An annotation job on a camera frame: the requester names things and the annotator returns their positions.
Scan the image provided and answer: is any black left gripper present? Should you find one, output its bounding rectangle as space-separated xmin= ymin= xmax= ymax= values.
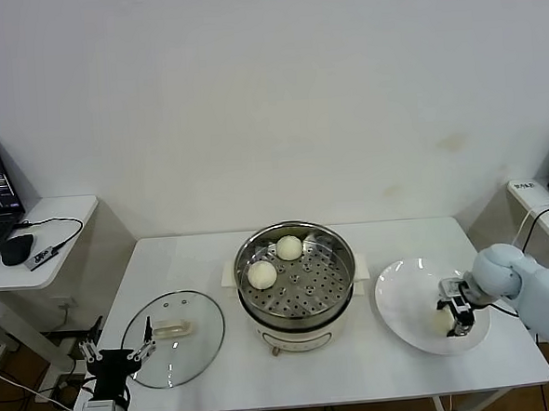
xmin=77 ymin=312 xmax=160 ymax=404

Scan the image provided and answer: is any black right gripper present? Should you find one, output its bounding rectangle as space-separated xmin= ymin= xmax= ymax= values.
xmin=435 ymin=294 xmax=476 ymax=342

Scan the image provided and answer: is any white steamed baozi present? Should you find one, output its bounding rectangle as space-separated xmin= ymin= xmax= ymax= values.
xmin=246 ymin=259 xmax=279 ymax=292
xmin=428 ymin=308 xmax=457 ymax=339
xmin=274 ymin=233 xmax=304 ymax=263

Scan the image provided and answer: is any glass lid with cream handle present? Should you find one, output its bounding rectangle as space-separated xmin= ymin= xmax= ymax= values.
xmin=117 ymin=288 xmax=231 ymax=391

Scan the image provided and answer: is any perforated stainless steel steamer basket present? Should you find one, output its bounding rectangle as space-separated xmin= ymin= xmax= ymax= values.
xmin=217 ymin=217 xmax=374 ymax=334

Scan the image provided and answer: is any white round plate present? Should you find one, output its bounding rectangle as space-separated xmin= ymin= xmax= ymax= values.
xmin=372 ymin=253 xmax=494 ymax=361

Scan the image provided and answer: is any grey usb dongle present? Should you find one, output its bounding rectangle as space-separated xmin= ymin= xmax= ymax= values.
xmin=27 ymin=243 xmax=60 ymax=272

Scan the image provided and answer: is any black computer mouse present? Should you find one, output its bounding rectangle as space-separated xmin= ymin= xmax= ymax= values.
xmin=0 ymin=232 xmax=37 ymax=267

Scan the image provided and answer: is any white side table with mouse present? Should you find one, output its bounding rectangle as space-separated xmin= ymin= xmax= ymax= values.
xmin=0 ymin=191 xmax=147 ymax=400

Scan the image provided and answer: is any cream electric cooker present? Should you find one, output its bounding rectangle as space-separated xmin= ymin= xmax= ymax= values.
xmin=236 ymin=274 xmax=359 ymax=360

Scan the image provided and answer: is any white floor cable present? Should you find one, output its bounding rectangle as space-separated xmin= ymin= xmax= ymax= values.
xmin=0 ymin=359 xmax=83 ymax=411

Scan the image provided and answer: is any black dongle cable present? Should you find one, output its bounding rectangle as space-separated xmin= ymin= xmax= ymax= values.
xmin=16 ymin=215 xmax=87 ymax=254

